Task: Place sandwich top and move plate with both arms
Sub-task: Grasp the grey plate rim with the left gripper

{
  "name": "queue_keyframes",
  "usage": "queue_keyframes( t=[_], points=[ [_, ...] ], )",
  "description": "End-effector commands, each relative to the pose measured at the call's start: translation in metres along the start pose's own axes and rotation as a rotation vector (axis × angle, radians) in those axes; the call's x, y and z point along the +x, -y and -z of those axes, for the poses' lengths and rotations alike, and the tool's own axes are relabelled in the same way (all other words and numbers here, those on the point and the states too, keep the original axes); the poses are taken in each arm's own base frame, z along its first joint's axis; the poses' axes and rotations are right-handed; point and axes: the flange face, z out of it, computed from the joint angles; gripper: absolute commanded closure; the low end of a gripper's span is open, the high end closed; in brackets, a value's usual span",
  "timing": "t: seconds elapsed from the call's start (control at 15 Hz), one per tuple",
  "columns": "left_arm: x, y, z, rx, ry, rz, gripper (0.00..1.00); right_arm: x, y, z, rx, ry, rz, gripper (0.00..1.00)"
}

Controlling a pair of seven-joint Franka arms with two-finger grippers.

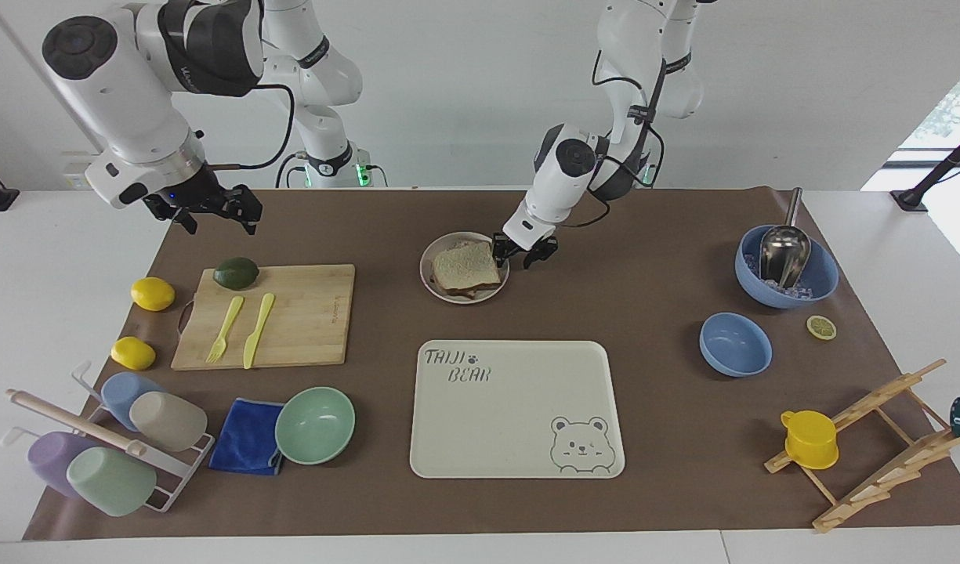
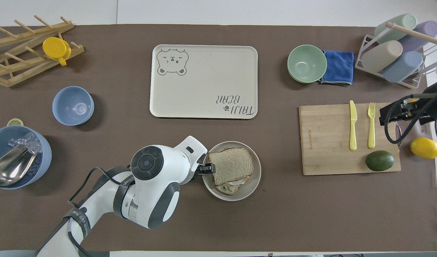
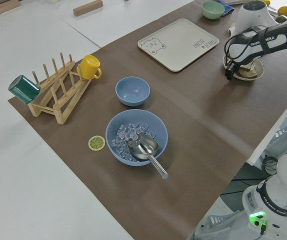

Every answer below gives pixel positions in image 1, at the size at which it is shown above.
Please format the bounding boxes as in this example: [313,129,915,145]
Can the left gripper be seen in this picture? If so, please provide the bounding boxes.
[491,233,560,270]

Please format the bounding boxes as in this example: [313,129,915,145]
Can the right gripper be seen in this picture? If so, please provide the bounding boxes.
[143,160,263,237]

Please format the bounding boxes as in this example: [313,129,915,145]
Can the sandwich base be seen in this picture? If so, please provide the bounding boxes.
[433,280,504,300]

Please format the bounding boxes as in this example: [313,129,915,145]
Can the round beige plate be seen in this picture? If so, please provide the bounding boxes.
[419,231,511,306]

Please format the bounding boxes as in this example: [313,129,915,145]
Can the bread slice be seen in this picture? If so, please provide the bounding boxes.
[431,240,502,292]

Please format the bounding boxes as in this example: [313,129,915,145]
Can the green avocado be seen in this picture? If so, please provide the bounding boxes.
[212,257,260,291]

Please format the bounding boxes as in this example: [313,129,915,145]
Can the yellow lemon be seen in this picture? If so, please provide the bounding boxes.
[130,277,176,313]
[110,336,157,371]

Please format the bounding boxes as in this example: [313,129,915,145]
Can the yellow-green plastic fork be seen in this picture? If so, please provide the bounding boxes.
[205,295,246,364]

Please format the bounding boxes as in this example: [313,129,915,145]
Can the yellow-green plastic knife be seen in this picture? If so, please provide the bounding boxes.
[242,293,277,370]

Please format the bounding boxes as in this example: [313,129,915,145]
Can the bamboo cutting board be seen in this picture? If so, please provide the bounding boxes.
[171,263,357,371]

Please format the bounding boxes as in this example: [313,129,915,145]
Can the cream tray with bear print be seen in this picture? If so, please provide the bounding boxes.
[409,339,627,479]

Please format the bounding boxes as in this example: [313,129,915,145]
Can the blue cup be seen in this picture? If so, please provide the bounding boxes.
[100,371,168,432]

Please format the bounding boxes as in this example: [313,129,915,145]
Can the beige cup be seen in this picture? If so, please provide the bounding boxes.
[128,390,209,454]

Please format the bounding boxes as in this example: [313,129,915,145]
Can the blue cloth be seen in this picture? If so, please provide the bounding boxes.
[208,397,287,477]

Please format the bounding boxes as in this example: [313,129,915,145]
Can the small blue bowl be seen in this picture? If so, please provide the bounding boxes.
[698,312,773,378]

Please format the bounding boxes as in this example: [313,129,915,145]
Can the green bowl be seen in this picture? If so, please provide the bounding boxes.
[274,386,357,466]

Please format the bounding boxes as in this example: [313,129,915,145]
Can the metal scoop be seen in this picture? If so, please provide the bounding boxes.
[759,186,812,290]

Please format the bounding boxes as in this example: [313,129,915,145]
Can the clear ice cubes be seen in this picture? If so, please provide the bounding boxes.
[744,252,819,302]

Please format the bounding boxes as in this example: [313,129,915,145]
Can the light green cup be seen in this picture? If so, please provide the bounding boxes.
[65,446,158,518]

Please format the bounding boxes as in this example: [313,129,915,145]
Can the purple cup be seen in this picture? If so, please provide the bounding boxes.
[27,430,98,499]

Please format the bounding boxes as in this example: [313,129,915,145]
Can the large blue bowl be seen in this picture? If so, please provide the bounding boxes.
[734,225,840,309]

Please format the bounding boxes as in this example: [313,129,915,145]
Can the wooden dish rack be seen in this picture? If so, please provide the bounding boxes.
[764,359,960,534]

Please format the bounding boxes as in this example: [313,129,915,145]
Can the black cable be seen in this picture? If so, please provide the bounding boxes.
[558,50,667,230]
[204,82,297,172]

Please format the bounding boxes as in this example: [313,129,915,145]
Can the white wire cup rack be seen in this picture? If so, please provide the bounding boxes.
[0,360,216,515]

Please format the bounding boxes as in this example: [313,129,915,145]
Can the yellow cup with handle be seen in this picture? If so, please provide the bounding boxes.
[780,410,840,471]

